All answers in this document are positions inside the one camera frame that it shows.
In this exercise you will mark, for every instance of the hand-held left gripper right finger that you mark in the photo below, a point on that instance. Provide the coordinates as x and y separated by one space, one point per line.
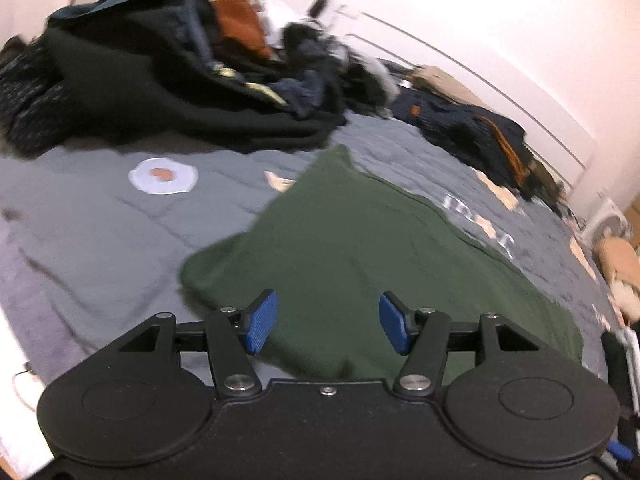
395 320

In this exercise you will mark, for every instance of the black hairbrush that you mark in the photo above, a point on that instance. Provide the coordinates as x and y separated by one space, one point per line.
319 5

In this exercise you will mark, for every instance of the white box fan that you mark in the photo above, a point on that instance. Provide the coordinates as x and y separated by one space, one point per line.
607 220

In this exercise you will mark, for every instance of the navy dotted garment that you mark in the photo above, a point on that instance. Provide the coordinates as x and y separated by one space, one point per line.
30 100

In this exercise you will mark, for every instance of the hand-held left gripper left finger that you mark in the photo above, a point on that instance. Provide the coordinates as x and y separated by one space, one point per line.
262 320

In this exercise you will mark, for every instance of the white headboard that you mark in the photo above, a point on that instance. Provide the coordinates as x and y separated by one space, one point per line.
500 65

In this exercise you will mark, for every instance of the folded black garment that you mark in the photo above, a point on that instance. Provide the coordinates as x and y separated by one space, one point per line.
615 370

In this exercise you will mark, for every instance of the light grey garment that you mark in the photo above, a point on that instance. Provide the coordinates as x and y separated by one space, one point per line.
375 72

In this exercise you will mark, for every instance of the dark blue denim shirt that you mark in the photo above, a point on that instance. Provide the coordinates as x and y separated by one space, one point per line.
310 92

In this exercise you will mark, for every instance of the crumpled black garment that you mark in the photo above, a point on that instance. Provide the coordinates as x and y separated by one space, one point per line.
302 37

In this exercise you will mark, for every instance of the dark green t-shirt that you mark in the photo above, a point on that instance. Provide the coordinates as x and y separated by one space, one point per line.
375 240

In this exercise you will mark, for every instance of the rust orange sweater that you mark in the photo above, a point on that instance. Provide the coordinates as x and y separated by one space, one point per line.
240 25

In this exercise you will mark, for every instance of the camouflage garment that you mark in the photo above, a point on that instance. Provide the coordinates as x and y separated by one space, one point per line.
547 182

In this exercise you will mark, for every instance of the grey quilted bedspread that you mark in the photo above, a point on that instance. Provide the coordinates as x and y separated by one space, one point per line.
100 220

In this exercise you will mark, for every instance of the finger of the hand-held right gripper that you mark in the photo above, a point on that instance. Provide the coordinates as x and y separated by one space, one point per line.
619 449

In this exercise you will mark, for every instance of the pile of dark unfolded clothes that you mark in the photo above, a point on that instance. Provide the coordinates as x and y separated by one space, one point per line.
150 90

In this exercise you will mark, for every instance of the beige folded blanket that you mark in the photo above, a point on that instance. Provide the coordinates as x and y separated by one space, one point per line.
622 270

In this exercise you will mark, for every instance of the beige trousers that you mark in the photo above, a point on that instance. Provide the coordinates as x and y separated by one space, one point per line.
445 85

